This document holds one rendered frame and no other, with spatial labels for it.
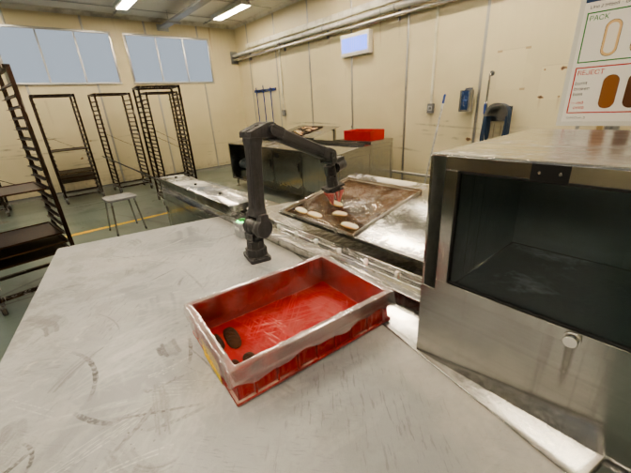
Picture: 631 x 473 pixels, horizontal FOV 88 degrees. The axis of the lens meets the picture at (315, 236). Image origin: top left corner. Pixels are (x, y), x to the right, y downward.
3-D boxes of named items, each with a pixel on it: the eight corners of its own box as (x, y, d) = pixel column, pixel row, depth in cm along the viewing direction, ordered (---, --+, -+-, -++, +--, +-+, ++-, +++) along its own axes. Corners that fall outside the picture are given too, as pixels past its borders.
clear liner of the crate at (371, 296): (187, 332, 93) (180, 303, 89) (324, 276, 118) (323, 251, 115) (235, 414, 67) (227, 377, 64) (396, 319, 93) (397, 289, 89)
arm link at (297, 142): (252, 134, 129) (269, 135, 122) (254, 120, 129) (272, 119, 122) (321, 161, 162) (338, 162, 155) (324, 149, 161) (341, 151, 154)
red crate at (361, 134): (343, 139, 501) (343, 130, 496) (358, 137, 523) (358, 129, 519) (370, 141, 466) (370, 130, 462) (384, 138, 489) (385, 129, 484)
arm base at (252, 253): (243, 254, 141) (252, 265, 131) (240, 237, 138) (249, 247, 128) (262, 250, 145) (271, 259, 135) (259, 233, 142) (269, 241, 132)
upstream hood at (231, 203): (161, 186, 269) (158, 175, 266) (182, 182, 280) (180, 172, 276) (231, 219, 179) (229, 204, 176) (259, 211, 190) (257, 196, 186)
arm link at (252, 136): (234, 121, 122) (250, 121, 115) (263, 121, 131) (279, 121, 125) (243, 235, 137) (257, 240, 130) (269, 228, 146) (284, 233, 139)
